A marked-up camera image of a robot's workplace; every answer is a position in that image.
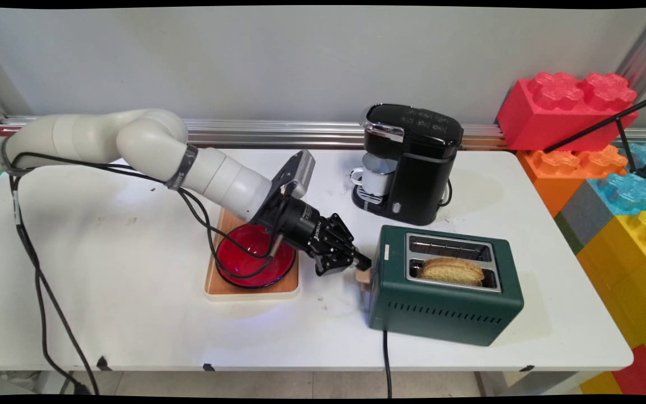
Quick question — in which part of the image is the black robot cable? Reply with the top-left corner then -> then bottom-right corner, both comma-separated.
0,150 -> 286,397

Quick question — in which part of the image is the wooden tray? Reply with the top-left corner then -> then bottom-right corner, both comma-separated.
204,206 -> 301,302

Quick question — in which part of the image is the black coffee machine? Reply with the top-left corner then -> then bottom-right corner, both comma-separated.
351,103 -> 464,227

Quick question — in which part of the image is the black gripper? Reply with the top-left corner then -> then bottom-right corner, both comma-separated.
252,193 -> 373,277

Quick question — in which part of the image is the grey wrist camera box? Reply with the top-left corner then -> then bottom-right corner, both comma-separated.
270,149 -> 317,200

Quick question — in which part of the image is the grey cable strap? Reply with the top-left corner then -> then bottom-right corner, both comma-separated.
164,144 -> 200,192
0,135 -> 16,176

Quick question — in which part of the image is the white enamel mug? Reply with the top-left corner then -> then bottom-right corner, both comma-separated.
349,153 -> 398,198

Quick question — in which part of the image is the dark green two-slot toaster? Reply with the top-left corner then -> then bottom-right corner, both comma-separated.
357,224 -> 524,347

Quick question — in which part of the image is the yellow foam block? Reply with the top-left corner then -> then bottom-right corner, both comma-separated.
575,210 -> 646,378

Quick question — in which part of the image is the black tripod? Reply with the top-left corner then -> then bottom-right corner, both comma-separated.
543,90 -> 646,183

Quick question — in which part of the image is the aluminium frame rail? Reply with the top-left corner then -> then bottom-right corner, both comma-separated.
0,115 -> 646,152

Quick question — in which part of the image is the red glass bowl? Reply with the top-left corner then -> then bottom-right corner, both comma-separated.
214,223 -> 297,290

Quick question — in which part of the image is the orange foam block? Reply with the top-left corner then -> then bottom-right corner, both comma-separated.
516,145 -> 630,217

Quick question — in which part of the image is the red foam block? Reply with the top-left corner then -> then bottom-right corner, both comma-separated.
496,71 -> 640,152
612,343 -> 646,397

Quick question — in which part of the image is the black toaster power cable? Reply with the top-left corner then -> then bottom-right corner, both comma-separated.
381,330 -> 394,399

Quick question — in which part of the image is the grey foam block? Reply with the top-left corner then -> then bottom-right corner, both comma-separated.
559,180 -> 619,248

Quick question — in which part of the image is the light blue studded foam block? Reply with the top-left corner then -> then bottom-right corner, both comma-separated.
588,172 -> 646,215

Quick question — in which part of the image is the toasted bread slice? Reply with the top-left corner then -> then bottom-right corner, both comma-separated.
417,256 -> 486,287

